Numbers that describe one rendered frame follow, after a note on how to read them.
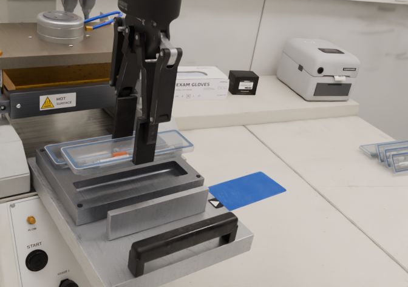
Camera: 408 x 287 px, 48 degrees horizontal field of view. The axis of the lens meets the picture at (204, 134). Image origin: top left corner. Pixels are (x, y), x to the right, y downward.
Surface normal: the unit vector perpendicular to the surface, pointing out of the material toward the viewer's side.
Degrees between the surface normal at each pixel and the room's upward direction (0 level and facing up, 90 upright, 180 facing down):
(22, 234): 65
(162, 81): 89
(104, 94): 90
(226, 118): 90
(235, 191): 0
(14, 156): 41
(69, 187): 0
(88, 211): 90
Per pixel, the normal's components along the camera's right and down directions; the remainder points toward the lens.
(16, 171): 0.49, -0.37
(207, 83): 0.42, 0.42
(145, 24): -0.80, 0.15
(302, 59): -0.91, -0.03
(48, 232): 0.58, 0.04
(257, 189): 0.15, -0.88
